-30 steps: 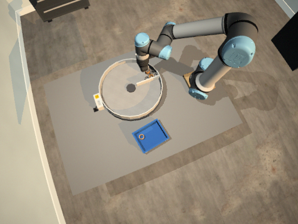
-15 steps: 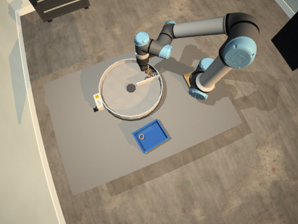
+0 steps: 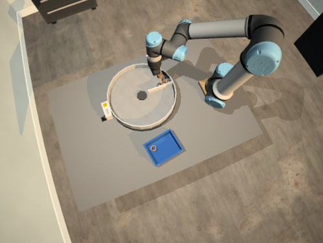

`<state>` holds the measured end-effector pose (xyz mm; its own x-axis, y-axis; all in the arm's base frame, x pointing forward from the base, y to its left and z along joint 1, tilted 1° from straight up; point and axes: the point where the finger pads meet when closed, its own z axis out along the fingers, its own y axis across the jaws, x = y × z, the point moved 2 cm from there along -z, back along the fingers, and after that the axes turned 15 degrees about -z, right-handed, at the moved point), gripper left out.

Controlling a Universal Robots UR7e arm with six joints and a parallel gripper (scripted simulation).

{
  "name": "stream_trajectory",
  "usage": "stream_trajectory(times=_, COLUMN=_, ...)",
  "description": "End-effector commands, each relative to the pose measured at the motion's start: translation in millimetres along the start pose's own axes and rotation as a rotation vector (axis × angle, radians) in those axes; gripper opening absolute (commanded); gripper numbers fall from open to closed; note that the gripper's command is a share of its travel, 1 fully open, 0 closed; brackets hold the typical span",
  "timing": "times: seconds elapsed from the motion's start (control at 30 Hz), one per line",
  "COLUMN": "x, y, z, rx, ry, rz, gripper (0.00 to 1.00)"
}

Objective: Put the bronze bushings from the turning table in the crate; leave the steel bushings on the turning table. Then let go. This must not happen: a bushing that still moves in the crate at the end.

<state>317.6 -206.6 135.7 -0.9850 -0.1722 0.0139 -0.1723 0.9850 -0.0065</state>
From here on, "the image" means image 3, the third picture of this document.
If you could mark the blue plastic crate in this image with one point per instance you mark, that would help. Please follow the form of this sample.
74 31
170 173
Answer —
167 146

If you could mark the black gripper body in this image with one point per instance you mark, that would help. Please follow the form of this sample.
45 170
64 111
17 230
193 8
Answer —
155 64

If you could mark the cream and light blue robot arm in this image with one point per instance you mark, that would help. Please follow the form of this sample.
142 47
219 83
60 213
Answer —
261 56

